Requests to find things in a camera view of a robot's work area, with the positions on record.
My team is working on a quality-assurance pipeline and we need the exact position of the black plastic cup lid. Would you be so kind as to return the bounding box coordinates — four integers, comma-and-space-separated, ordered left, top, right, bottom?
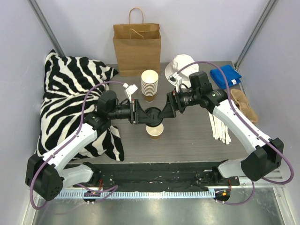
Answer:
145, 107, 163, 127

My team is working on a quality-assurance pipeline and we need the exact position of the single brown paper cup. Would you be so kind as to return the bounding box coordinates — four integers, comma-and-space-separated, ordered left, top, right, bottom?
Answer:
146, 124, 164, 140

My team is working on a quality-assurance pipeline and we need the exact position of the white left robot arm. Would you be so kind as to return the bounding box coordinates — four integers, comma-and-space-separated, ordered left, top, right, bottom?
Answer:
25, 90, 154, 201

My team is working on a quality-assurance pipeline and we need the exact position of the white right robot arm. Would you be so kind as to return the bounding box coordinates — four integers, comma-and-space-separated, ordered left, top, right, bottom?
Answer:
159, 71, 284, 185

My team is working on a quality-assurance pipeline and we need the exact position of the stack of paper cups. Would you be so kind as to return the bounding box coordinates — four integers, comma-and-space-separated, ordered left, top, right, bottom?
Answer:
141, 70, 158, 102

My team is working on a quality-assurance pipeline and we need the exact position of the white bucket hat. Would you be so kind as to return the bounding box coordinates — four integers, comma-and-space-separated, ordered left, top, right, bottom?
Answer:
165, 54, 199, 86

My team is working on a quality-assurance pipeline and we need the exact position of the white wrapped straws bundle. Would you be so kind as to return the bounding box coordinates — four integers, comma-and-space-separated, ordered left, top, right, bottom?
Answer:
208, 113, 231, 145

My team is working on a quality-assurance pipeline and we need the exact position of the brown paper bag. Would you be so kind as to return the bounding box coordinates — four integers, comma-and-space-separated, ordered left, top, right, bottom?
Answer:
112, 7, 161, 77

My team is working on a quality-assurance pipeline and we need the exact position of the blue folded cloth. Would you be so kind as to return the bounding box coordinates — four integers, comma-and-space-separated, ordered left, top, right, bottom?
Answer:
210, 65, 241, 89

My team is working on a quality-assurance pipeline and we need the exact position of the stack of cardboard cup carriers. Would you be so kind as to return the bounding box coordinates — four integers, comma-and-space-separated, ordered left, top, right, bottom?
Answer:
230, 89, 259, 124

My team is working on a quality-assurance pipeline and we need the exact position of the zebra print pillow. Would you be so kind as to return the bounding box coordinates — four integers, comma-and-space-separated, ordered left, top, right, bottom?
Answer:
35, 50, 119, 156

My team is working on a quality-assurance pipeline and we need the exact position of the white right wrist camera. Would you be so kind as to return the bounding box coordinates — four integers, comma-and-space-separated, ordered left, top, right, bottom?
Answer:
168, 72, 182, 90

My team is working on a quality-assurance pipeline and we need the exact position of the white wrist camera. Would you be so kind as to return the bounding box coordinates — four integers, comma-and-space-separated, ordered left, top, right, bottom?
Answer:
123, 83, 138, 103
168, 72, 182, 90

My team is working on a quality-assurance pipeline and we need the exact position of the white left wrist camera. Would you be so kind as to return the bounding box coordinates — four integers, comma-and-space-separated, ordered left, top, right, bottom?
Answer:
123, 83, 138, 103

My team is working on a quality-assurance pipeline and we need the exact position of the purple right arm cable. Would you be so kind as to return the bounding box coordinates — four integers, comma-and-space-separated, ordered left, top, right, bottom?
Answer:
174, 61, 295, 206

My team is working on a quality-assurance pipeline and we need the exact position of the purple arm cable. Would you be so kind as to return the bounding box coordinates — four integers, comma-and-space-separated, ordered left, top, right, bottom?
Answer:
174, 61, 295, 206
29, 81, 125, 210

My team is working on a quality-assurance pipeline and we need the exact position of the white slotted cable duct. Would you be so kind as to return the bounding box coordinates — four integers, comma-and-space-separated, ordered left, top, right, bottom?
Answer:
55, 188, 215, 200

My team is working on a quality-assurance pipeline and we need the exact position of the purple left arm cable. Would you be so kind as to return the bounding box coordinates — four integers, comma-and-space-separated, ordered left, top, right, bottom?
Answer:
29, 81, 125, 210

